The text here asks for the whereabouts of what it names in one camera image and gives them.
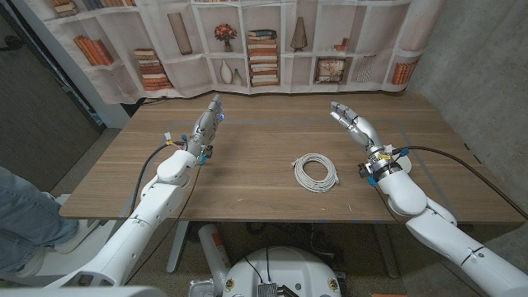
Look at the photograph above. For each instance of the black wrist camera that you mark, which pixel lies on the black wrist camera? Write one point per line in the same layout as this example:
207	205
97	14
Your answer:
364	170
208	152

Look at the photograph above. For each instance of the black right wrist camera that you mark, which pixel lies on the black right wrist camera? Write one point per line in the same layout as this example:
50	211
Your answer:
364	170

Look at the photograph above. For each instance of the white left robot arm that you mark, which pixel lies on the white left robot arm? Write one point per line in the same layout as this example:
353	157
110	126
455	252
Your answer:
136	231

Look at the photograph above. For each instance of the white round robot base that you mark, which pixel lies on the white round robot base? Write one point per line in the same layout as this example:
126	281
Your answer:
288	268

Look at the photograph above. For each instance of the printed bookshelf backdrop cloth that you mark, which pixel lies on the printed bookshelf backdrop cloth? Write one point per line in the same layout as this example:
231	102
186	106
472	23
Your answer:
185	78

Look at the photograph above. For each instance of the foil tray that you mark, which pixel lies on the foil tray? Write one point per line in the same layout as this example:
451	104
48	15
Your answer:
202	288

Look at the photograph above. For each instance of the white roll with orange label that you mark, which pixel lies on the white roll with orange label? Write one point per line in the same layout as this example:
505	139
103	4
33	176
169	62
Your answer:
212	255

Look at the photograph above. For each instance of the grey table leg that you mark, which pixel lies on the grey table leg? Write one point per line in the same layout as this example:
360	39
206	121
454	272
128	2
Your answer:
385	251
177	247

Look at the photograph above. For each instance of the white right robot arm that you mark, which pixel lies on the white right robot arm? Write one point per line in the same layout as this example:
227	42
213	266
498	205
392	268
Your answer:
437	235

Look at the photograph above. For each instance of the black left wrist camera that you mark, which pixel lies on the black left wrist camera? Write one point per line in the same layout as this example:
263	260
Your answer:
208	152

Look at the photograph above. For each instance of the dark grey door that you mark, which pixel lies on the dark grey door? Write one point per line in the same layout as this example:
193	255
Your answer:
37	115

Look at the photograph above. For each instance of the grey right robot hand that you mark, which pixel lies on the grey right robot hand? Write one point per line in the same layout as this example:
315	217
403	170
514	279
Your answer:
363	130

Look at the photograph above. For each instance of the white connector with yellow tag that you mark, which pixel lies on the white connector with yellow tag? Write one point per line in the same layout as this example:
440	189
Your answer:
384	156
168	137

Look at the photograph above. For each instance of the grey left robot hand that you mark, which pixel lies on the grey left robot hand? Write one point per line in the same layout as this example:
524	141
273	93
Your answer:
206	125

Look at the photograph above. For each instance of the person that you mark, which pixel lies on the person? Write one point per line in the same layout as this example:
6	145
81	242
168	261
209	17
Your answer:
24	214

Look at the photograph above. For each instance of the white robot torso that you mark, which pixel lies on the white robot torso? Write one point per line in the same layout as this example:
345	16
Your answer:
82	293

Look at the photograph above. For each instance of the grey finned box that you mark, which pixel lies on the grey finned box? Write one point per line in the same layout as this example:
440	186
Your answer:
267	290

